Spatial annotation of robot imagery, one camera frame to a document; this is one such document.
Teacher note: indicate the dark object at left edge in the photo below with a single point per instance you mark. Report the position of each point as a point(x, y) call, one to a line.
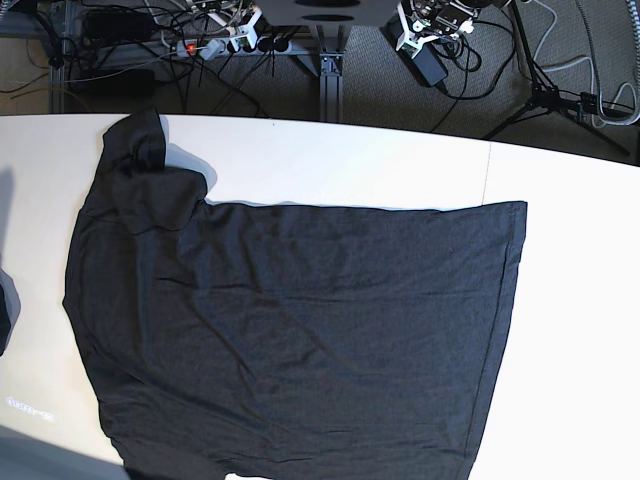
point(5, 322)

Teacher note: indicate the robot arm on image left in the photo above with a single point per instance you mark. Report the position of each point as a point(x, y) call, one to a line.
point(235, 23)

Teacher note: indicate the black T-shirt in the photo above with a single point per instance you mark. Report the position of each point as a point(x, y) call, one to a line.
point(284, 342)

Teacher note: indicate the grey camera mount plate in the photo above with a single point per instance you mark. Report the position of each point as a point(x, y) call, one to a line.
point(357, 12)

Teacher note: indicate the aluminium frame post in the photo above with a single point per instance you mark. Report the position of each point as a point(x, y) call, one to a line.
point(331, 45)

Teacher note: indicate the black tripod stand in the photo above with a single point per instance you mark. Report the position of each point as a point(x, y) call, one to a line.
point(546, 95)

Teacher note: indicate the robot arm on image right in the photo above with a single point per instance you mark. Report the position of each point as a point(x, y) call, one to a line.
point(426, 21)

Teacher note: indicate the white power strip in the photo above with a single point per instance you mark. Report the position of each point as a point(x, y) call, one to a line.
point(211, 48)

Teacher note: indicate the black power adapter brick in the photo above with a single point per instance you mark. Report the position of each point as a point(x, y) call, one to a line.
point(426, 68)

